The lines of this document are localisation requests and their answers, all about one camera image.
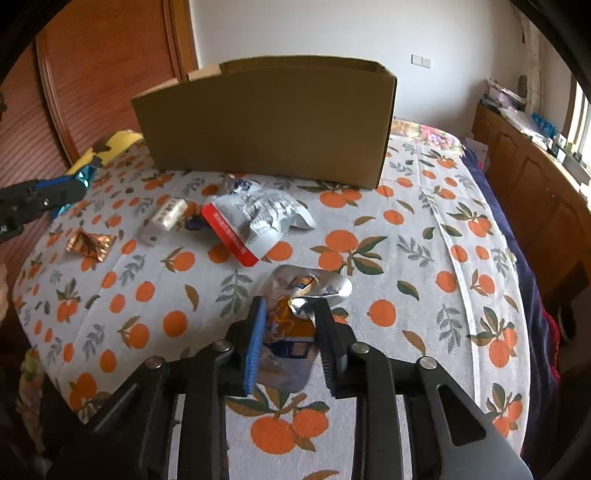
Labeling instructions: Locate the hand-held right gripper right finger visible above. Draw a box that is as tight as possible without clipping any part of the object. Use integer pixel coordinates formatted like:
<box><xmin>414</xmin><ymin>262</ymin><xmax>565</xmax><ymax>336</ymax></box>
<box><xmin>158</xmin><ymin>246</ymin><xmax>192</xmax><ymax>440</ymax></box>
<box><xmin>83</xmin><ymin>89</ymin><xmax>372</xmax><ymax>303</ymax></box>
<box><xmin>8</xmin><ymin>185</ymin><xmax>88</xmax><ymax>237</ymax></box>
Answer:
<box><xmin>315</xmin><ymin>299</ymin><xmax>533</xmax><ymax>480</ymax></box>

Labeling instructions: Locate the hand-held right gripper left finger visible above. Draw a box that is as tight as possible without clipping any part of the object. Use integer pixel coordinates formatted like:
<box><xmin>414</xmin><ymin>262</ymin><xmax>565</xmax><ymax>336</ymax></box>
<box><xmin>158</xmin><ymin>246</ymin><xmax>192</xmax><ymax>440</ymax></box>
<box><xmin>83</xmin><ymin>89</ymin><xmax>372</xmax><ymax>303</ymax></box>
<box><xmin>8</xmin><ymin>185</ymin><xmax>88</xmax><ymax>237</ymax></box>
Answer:
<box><xmin>46</xmin><ymin>295</ymin><xmax>269</xmax><ymax>480</ymax></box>

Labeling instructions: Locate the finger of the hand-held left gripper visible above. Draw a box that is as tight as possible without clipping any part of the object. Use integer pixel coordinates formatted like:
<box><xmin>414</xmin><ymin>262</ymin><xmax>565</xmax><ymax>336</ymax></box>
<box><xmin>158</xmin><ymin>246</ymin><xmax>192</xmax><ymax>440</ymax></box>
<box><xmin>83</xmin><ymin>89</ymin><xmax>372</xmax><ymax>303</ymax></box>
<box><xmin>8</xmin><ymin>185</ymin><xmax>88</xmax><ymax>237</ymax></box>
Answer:
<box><xmin>9</xmin><ymin>176</ymin><xmax>77</xmax><ymax>195</ymax></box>
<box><xmin>18</xmin><ymin>185</ymin><xmax>90</xmax><ymax>213</ymax></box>

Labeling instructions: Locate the teal snack packet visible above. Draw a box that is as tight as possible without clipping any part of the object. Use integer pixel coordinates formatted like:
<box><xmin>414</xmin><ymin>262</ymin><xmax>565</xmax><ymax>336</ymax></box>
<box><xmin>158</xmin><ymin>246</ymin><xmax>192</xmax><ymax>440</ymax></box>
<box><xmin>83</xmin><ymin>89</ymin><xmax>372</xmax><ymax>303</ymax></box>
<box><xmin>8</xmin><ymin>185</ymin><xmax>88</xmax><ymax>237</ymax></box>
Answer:
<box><xmin>51</xmin><ymin>164</ymin><xmax>100</xmax><ymax>220</ymax></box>

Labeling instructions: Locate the orange and silver snack pouch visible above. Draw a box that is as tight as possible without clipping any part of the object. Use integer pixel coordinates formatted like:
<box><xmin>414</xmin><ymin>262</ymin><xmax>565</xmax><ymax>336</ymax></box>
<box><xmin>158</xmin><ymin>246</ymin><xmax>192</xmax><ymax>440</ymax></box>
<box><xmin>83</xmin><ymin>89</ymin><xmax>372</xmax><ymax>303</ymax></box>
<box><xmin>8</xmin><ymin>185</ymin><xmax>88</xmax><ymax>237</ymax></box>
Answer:
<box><xmin>256</xmin><ymin>265</ymin><xmax>354</xmax><ymax>391</ymax></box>

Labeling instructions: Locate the gold foil snack packet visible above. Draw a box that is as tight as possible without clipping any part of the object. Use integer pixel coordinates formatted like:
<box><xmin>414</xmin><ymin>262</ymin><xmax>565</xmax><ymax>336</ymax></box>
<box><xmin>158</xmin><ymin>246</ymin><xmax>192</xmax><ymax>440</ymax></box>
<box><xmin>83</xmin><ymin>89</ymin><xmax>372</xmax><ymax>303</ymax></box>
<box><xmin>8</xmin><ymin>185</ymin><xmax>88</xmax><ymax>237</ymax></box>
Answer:
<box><xmin>65</xmin><ymin>228</ymin><xmax>117</xmax><ymax>263</ymax></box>

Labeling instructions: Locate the small white cake packet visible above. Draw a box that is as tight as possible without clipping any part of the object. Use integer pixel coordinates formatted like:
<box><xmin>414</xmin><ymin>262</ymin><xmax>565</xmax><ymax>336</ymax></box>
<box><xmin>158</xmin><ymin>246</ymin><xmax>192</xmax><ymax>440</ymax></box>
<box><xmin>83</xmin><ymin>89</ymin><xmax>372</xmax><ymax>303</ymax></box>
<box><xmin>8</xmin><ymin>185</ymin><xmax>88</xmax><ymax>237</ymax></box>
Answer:
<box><xmin>141</xmin><ymin>196</ymin><xmax>189</xmax><ymax>247</ymax></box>

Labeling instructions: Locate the white and red snack packet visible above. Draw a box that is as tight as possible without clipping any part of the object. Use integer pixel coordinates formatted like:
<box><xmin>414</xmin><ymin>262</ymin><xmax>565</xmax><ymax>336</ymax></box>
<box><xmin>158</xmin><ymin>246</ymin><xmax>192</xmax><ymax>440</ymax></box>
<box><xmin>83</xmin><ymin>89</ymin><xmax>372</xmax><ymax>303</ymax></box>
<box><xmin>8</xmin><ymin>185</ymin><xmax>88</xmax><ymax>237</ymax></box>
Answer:
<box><xmin>201</xmin><ymin>191</ymin><xmax>318</xmax><ymax>267</ymax></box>

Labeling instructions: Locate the silver and blue snack packet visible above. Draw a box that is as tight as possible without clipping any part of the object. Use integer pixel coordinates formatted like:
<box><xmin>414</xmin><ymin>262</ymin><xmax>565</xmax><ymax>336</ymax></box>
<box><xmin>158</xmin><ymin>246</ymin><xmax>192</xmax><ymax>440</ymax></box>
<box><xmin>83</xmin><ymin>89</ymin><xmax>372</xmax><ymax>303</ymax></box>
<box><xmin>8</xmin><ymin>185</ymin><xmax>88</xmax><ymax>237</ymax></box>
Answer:
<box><xmin>221</xmin><ymin>173</ymin><xmax>264</xmax><ymax>197</ymax></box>

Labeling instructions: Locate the brown cardboard box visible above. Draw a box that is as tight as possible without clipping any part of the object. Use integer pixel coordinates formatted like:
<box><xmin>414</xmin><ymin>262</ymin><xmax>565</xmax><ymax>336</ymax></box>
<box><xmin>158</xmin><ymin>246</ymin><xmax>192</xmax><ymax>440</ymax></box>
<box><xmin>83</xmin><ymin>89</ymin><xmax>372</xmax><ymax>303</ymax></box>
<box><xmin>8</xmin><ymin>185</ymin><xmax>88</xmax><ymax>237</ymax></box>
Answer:
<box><xmin>130</xmin><ymin>55</ymin><xmax>399</xmax><ymax>190</ymax></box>

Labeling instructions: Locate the yellow plush toy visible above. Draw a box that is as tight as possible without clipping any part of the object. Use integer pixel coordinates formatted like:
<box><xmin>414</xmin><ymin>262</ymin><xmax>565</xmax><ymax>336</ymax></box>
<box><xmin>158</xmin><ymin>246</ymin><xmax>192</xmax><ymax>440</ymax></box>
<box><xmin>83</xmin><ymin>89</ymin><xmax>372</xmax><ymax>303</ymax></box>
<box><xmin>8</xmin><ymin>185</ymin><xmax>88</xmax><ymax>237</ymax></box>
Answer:
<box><xmin>65</xmin><ymin>130</ymin><xmax>145</xmax><ymax>178</ymax></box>

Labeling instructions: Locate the orange fruit print tablecloth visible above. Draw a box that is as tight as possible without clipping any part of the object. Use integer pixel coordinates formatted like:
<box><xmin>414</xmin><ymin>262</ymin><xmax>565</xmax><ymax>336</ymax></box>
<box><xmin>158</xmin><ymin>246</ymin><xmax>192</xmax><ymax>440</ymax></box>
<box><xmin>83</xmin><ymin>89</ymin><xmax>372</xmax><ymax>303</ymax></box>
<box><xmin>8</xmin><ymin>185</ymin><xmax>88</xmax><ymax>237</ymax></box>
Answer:
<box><xmin>11</xmin><ymin>134</ymin><xmax>532</xmax><ymax>480</ymax></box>

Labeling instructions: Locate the wooden slatted wardrobe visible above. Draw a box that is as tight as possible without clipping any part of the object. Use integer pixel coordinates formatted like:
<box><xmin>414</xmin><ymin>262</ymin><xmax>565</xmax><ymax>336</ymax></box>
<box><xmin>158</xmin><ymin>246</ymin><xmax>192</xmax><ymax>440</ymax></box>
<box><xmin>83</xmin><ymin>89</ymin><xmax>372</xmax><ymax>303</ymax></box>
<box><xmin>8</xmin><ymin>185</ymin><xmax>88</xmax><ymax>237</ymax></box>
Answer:
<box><xmin>0</xmin><ymin>0</ymin><xmax>200</xmax><ymax>278</ymax></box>

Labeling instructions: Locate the navy blue blanket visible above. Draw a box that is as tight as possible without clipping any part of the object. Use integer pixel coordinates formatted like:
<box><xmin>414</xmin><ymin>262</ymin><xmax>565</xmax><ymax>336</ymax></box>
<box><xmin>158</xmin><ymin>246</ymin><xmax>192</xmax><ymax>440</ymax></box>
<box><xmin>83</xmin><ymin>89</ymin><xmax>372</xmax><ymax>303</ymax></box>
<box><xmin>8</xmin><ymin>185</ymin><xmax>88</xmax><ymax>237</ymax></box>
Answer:
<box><xmin>462</xmin><ymin>138</ymin><xmax>561</xmax><ymax>462</ymax></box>

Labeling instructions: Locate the floral blanket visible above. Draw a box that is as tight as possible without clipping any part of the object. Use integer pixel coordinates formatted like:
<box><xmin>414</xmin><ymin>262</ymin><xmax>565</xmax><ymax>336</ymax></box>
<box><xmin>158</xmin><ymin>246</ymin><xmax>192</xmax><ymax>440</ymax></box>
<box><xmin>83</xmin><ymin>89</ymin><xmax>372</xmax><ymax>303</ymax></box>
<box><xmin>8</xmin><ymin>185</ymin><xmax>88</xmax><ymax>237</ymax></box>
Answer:
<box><xmin>390</xmin><ymin>119</ymin><xmax>467</xmax><ymax>158</ymax></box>

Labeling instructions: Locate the white paper bag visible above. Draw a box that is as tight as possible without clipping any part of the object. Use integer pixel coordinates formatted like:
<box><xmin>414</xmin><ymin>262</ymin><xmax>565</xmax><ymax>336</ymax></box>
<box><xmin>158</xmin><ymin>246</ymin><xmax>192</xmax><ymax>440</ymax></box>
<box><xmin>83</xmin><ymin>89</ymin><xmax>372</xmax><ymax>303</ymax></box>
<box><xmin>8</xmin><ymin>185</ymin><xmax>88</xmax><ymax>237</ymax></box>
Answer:
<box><xmin>464</xmin><ymin>137</ymin><xmax>489</xmax><ymax>162</ymax></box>

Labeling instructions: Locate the long wooden cabinet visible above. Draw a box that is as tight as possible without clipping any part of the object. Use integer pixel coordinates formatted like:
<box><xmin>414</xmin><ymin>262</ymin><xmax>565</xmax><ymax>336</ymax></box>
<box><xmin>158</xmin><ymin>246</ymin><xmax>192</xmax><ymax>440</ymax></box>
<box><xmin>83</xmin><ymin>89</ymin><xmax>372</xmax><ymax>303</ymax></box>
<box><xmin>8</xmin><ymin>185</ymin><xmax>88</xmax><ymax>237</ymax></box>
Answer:
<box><xmin>472</xmin><ymin>104</ymin><xmax>591</xmax><ymax>305</ymax></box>

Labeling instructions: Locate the clear plastic bag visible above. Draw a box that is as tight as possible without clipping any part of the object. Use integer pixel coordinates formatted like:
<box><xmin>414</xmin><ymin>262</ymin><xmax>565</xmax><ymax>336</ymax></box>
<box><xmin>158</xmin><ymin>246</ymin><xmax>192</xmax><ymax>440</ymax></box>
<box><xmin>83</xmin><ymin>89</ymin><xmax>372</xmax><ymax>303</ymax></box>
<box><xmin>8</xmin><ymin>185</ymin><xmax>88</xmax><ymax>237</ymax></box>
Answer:
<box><xmin>508</xmin><ymin>111</ymin><xmax>546</xmax><ymax>139</ymax></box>

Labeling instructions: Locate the stack of pink boxes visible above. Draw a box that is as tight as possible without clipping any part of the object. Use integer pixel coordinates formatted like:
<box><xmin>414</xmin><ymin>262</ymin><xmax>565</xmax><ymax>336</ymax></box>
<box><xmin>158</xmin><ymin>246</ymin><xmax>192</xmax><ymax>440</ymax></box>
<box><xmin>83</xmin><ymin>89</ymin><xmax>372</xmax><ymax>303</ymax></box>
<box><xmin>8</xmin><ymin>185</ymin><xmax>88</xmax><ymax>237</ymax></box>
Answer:
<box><xmin>480</xmin><ymin>78</ymin><xmax>527</xmax><ymax>114</ymax></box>

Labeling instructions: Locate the group of blue bottles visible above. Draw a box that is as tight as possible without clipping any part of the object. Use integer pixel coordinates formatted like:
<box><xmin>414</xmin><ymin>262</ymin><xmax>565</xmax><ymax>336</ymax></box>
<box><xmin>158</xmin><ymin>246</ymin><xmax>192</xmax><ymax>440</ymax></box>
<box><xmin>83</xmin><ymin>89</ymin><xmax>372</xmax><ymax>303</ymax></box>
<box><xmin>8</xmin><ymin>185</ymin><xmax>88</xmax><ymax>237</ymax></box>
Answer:
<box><xmin>531</xmin><ymin>111</ymin><xmax>557</xmax><ymax>137</ymax></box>

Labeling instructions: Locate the wooden framed window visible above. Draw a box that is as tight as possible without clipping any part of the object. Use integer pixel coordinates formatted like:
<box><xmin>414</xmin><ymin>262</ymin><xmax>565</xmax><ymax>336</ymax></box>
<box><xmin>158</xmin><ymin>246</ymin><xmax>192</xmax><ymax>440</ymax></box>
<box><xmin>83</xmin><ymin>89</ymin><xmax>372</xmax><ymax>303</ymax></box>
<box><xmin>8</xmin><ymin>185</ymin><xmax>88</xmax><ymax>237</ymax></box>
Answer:
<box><xmin>563</xmin><ymin>78</ymin><xmax>591</xmax><ymax>153</ymax></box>

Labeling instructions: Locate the pale tied curtain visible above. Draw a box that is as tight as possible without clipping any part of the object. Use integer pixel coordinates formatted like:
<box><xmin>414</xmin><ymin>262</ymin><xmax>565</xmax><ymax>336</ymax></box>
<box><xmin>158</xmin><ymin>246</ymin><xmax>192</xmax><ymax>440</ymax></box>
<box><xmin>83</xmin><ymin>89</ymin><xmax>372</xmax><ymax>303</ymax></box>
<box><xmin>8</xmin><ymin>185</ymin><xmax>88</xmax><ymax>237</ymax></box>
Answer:
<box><xmin>517</xmin><ymin>14</ymin><xmax>543</xmax><ymax>107</ymax></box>

